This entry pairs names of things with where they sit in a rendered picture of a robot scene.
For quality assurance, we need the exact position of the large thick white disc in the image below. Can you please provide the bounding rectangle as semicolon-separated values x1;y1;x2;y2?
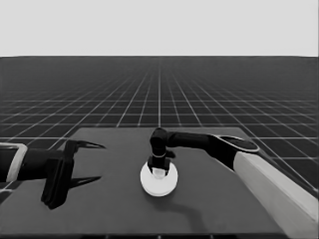
140;159;179;198

